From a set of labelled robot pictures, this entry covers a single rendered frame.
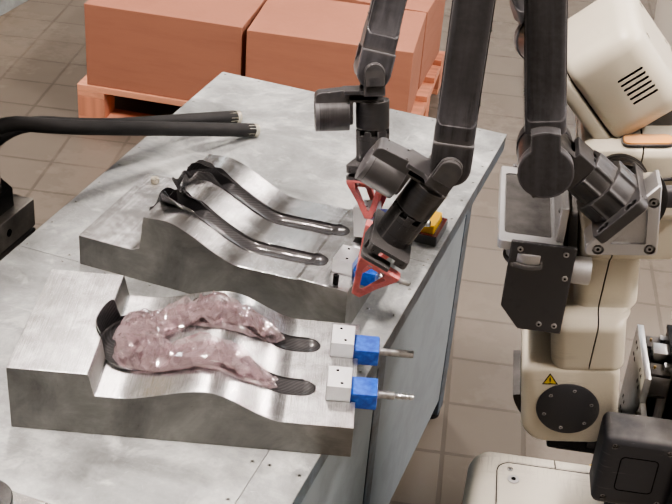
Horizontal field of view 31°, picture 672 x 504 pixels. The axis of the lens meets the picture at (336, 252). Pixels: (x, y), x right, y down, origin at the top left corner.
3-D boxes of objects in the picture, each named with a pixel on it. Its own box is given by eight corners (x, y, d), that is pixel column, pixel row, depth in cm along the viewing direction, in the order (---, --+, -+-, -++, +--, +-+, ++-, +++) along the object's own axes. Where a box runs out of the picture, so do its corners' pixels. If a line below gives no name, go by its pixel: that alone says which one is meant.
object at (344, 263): (413, 290, 206) (416, 263, 203) (404, 305, 202) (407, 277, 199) (340, 270, 210) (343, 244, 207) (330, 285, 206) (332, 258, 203)
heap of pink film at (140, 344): (286, 328, 195) (289, 287, 191) (276, 398, 180) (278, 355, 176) (125, 313, 195) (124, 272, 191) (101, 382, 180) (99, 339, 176)
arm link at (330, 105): (385, 63, 199) (380, 54, 207) (315, 65, 199) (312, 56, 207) (386, 135, 203) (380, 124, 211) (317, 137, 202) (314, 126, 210)
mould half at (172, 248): (391, 261, 225) (398, 197, 218) (343, 336, 204) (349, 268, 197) (148, 199, 238) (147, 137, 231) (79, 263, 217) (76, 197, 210)
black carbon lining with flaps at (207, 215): (352, 236, 218) (356, 190, 213) (320, 281, 205) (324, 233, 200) (177, 192, 227) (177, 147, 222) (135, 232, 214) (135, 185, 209)
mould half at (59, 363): (357, 351, 201) (363, 296, 195) (350, 457, 179) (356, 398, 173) (55, 324, 201) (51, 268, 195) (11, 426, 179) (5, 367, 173)
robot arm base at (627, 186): (649, 207, 164) (641, 166, 175) (607, 169, 162) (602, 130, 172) (600, 246, 168) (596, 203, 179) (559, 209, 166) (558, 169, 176)
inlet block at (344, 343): (411, 358, 196) (415, 331, 193) (411, 377, 191) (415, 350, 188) (330, 351, 196) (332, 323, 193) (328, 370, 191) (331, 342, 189)
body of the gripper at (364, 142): (345, 175, 206) (344, 133, 204) (363, 160, 215) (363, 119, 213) (382, 179, 204) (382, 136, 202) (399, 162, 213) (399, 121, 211)
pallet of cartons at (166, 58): (442, 72, 502) (455, -33, 478) (431, 178, 423) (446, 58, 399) (134, 38, 509) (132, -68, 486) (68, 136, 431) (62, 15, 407)
